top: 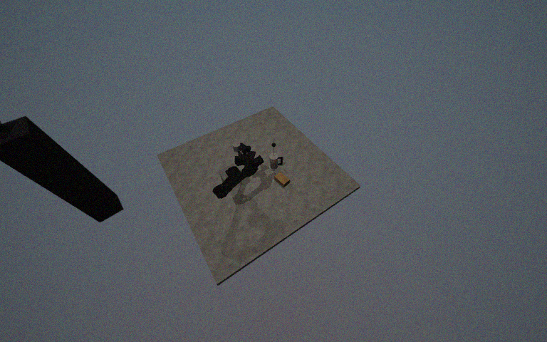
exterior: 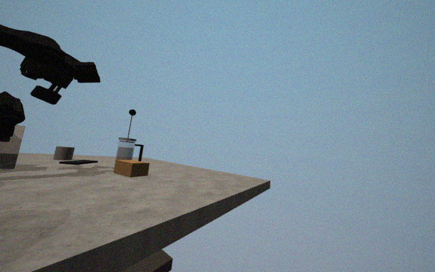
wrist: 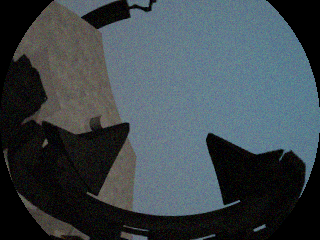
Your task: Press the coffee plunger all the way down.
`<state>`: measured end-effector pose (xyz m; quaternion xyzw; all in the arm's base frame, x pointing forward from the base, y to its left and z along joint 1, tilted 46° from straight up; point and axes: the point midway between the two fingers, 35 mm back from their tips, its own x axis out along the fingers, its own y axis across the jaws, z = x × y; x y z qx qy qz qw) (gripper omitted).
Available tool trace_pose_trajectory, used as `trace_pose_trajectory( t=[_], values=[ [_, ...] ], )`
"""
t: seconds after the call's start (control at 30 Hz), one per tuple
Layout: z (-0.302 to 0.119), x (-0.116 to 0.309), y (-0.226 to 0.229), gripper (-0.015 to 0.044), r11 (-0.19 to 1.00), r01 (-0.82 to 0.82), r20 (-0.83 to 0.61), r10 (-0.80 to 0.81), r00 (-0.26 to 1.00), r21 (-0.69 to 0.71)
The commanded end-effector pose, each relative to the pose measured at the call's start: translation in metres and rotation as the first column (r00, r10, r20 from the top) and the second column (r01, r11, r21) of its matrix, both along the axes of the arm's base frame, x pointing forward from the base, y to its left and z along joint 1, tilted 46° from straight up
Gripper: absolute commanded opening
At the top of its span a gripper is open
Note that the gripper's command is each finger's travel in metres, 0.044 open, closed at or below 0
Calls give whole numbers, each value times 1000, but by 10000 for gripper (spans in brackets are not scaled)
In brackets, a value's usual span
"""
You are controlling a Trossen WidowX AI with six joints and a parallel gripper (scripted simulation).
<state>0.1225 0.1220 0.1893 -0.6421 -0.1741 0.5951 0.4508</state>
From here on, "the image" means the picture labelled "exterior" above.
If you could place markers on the glass french press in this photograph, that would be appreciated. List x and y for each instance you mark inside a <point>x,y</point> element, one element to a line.
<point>125,150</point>

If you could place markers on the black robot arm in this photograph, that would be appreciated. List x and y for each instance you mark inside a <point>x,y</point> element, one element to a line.
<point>44,59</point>

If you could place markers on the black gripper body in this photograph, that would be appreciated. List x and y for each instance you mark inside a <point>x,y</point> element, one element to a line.
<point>46,94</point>

